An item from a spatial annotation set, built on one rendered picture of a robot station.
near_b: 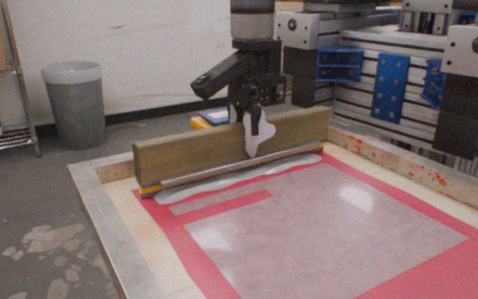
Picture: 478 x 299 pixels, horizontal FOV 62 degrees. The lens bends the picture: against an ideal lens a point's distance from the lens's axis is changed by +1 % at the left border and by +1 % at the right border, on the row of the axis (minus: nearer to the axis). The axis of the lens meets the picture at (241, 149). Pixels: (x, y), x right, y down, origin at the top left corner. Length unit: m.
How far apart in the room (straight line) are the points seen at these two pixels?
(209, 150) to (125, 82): 3.35
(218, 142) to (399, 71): 0.57
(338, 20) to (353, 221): 0.70
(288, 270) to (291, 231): 0.09
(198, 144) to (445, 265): 0.41
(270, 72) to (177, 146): 0.21
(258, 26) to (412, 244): 0.40
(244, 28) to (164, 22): 3.40
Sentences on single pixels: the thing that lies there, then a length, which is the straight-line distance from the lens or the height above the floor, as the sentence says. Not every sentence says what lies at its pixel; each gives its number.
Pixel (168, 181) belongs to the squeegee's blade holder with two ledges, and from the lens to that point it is 0.67.
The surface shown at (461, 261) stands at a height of 0.96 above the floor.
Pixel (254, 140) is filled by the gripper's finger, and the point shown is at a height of 1.03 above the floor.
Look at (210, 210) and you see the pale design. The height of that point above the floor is 0.96.
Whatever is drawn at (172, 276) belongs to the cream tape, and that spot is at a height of 0.96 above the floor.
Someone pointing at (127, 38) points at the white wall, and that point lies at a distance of 3.96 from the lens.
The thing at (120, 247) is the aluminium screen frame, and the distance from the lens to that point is 0.53.
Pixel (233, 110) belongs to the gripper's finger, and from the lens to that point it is 0.74.
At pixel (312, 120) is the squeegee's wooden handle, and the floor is 1.04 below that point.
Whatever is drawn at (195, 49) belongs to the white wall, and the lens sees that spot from 4.21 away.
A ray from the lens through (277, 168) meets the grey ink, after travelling 0.78.
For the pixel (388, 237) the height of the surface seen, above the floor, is 0.96.
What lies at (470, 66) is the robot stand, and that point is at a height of 1.14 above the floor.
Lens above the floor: 1.30
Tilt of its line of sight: 23 degrees down
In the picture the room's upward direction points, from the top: straight up
